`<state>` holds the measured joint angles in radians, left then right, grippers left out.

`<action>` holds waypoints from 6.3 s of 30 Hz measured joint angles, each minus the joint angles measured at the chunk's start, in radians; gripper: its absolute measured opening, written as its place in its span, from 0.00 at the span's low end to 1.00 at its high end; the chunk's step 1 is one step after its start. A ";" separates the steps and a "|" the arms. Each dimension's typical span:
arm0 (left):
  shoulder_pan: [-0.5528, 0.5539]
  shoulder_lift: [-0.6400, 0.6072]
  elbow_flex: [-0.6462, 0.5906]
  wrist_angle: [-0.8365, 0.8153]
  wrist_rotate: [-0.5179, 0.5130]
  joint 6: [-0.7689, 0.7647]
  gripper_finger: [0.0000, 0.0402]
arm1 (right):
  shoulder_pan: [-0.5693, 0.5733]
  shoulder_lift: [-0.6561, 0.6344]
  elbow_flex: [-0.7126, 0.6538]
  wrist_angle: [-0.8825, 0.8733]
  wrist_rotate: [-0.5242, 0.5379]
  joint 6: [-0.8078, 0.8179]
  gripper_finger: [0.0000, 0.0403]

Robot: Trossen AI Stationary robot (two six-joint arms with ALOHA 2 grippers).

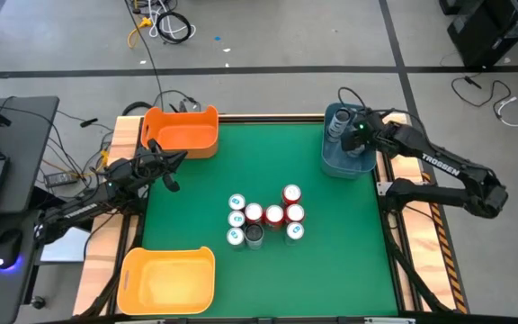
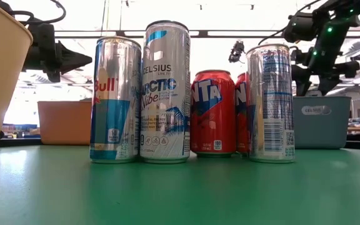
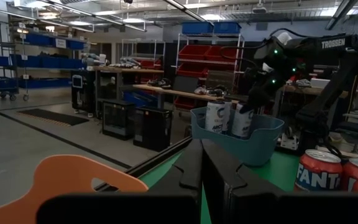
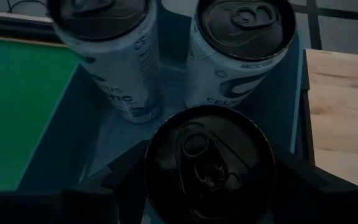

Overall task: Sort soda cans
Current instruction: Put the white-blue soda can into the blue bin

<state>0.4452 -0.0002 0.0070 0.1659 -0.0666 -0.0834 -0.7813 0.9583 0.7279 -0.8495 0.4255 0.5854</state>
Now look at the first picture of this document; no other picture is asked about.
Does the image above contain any black looped floor cable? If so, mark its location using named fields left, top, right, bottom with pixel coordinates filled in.
left=451, top=75, right=512, bottom=119

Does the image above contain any black cable coil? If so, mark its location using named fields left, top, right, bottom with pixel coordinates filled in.
left=155, top=11, right=193, bottom=45

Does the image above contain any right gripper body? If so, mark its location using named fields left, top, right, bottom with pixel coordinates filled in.
left=342, top=114, right=384, bottom=152

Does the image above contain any white sheet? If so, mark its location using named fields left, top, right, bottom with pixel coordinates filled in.
left=40, top=226, right=92, bottom=263

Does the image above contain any black power adapter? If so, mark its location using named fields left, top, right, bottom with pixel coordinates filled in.
left=42, top=171, right=79, bottom=189

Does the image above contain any yellow plastic bin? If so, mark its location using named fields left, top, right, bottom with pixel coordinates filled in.
left=116, top=246, right=217, bottom=316

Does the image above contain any slim silver can blue tab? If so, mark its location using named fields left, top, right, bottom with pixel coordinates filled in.
left=226, top=227, right=246, bottom=248
left=228, top=210, right=246, bottom=229
left=228, top=193, right=247, bottom=212
left=285, top=221, right=306, bottom=247

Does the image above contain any long black floor cable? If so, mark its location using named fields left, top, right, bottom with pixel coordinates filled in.
left=123, top=0, right=165, bottom=113

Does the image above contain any green table mat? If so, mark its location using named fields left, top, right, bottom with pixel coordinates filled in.
left=140, top=123, right=399, bottom=319

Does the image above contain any dark grey desk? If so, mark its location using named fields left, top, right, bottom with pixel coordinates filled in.
left=0, top=95, right=61, bottom=324

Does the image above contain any blue plastic bin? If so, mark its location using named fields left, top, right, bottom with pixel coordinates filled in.
left=321, top=102, right=380, bottom=180

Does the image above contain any yellow black hazard tape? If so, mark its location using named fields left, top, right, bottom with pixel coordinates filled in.
left=420, top=170, right=469, bottom=315

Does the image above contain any large black equipment case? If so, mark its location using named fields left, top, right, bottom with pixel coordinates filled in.
left=446, top=0, right=518, bottom=68

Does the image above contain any red Fanta can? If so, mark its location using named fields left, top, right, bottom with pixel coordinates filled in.
left=244, top=202, right=264, bottom=225
left=284, top=202, right=306, bottom=225
left=281, top=183, right=303, bottom=207

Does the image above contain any white coiled cable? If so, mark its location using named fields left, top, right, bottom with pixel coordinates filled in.
left=147, top=0, right=197, bottom=40

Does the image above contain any black computer mouse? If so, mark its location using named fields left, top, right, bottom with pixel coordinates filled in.
left=0, top=228, right=25, bottom=272

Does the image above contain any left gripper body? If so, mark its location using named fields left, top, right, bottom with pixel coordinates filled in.
left=135, top=139, right=170, bottom=181

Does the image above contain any yellow cable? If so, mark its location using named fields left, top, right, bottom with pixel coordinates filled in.
left=127, top=16, right=153, bottom=50

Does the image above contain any orange plastic bin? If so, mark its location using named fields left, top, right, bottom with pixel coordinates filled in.
left=140, top=105, right=220, bottom=160

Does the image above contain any white can black top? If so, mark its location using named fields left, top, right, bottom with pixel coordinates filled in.
left=244, top=223, right=265, bottom=251
left=326, top=107, right=353, bottom=143

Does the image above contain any thick curved black cable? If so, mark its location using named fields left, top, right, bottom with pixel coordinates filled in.
left=121, top=101, right=156, bottom=117

